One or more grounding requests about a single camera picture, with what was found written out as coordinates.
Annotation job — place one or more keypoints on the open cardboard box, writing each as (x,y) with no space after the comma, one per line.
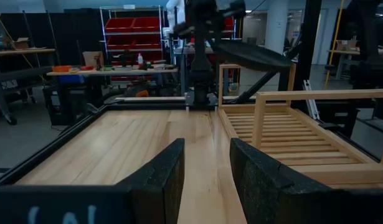
(20,44)

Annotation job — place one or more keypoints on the orange tray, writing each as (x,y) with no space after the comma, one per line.
(62,68)

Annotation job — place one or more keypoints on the orange shop vacuum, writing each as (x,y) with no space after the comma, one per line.
(142,93)

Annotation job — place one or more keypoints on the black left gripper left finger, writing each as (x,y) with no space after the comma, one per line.
(160,186)

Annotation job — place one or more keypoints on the white plastic bottle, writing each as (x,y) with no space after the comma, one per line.
(140,59)

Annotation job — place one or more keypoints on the white building column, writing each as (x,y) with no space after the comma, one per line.
(283,25)

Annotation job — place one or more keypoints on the black upright post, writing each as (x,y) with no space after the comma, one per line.
(309,46)

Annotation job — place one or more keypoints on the wooden slatted shelf rack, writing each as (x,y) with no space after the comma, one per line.
(303,146)

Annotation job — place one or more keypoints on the white rounded object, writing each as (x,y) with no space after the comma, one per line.
(175,12)

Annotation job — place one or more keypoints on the blue storage bin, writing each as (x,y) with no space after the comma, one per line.
(71,79)

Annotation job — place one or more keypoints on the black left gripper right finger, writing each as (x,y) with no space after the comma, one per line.
(266,193)

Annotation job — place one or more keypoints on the grey metal cart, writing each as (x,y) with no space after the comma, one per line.
(23,73)

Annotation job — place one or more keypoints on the black equipment box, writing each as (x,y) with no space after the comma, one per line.
(65,105)

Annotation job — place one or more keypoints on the rack with red bins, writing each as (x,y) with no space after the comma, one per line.
(132,25)

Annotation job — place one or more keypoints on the wooden top table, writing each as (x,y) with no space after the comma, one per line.
(350,52)
(23,51)

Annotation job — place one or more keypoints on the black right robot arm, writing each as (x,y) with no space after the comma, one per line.
(200,62)

